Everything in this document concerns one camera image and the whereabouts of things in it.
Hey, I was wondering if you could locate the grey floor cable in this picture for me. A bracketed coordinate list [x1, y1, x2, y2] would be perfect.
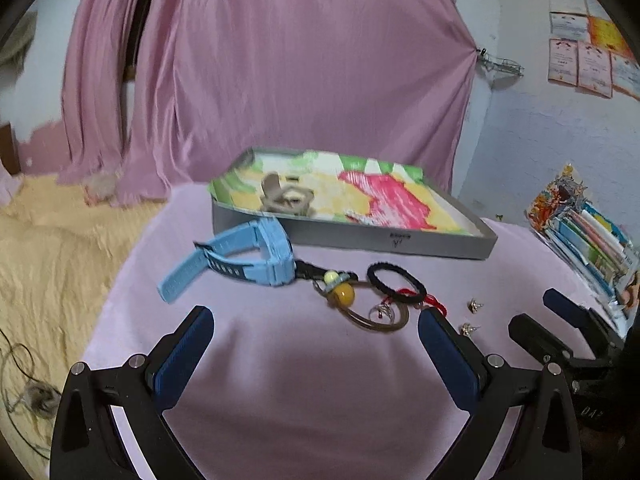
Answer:
[0, 330, 57, 456]

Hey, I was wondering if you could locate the blue wristwatch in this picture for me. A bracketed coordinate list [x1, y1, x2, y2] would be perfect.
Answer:
[156, 217, 301, 306]

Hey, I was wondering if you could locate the group of wall certificates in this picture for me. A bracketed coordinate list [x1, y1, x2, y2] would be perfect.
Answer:
[547, 0, 640, 101]

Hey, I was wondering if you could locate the wooden headboard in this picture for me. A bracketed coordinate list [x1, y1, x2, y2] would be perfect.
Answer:
[0, 122, 21, 176]

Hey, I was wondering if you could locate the silver ring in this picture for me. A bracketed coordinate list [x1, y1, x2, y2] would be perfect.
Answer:
[370, 300, 401, 323]

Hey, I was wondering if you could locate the black hair tie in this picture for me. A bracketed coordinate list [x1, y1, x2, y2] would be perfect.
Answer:
[366, 262, 427, 307]

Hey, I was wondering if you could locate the beige hanging cloth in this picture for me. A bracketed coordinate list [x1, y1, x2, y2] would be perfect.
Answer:
[0, 10, 38, 66]

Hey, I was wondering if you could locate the brown bangle with yellow bead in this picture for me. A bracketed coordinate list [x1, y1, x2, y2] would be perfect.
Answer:
[312, 280, 411, 334]

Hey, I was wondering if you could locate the stack of colourful books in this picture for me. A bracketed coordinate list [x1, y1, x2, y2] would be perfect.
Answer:
[525, 162, 640, 336]

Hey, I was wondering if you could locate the pink tablecloth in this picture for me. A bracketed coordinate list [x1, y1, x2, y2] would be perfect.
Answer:
[82, 182, 631, 480]

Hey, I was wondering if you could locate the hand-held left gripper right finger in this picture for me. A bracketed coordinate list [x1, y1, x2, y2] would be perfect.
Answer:
[417, 308, 583, 480]

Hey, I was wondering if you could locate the red string bracelet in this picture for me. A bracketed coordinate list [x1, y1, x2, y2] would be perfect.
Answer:
[397, 287, 448, 318]

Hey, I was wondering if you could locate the wire wall basket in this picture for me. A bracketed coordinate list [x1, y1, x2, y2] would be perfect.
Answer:
[477, 47, 523, 91]

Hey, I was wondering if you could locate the black strap keychain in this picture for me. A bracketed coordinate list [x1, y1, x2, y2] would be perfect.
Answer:
[295, 259, 358, 286]

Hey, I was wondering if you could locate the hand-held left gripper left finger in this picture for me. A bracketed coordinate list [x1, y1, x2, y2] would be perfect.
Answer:
[50, 305, 216, 480]

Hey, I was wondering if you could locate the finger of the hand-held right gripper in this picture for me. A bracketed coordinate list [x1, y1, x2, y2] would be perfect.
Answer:
[508, 313, 577, 368]
[542, 287, 626, 356]

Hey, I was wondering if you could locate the grey tray with colourful lining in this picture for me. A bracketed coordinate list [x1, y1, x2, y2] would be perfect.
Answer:
[207, 146, 499, 261]

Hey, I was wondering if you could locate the pink curtain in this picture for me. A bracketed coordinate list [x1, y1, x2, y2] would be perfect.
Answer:
[59, 0, 481, 206]

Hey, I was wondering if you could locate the yellow blanket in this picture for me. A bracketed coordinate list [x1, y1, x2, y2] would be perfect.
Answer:
[0, 172, 171, 441]

